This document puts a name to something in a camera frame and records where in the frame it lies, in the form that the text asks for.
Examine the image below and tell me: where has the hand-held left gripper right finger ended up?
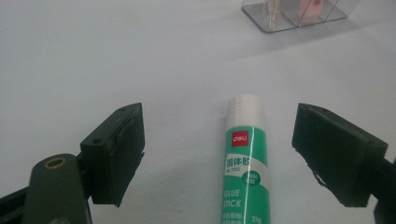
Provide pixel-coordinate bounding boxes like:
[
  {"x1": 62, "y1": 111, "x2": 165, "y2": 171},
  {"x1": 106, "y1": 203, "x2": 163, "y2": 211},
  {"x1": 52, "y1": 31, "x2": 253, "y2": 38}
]
[{"x1": 291, "y1": 102, "x2": 389, "y2": 208}]

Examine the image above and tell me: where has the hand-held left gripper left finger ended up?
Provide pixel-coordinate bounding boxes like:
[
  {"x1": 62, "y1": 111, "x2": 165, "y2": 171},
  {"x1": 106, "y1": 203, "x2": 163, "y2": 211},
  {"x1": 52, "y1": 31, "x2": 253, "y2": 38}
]
[{"x1": 78, "y1": 102, "x2": 146, "y2": 208}]

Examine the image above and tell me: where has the green and white glue stick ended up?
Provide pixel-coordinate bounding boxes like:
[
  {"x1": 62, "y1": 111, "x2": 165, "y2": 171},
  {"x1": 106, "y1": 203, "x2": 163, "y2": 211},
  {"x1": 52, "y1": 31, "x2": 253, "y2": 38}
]
[{"x1": 220, "y1": 93, "x2": 271, "y2": 224}]

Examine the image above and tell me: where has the clear wire pen holder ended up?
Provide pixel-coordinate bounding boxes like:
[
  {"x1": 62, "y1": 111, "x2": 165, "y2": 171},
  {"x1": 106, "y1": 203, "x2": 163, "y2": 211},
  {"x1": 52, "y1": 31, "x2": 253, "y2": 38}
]
[{"x1": 241, "y1": 0, "x2": 362, "y2": 35}]

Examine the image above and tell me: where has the white board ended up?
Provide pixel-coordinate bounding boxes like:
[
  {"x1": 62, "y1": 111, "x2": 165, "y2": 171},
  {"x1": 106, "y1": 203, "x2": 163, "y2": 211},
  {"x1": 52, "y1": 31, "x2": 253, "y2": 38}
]
[{"x1": 0, "y1": 0, "x2": 396, "y2": 224}]

